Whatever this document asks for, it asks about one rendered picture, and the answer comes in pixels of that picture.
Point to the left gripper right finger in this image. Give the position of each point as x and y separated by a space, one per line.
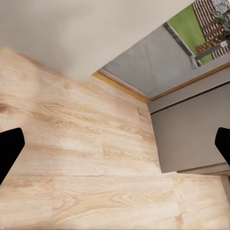
222 142

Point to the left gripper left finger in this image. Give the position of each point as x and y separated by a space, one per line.
11 144

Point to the fixed window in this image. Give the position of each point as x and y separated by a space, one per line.
192 45

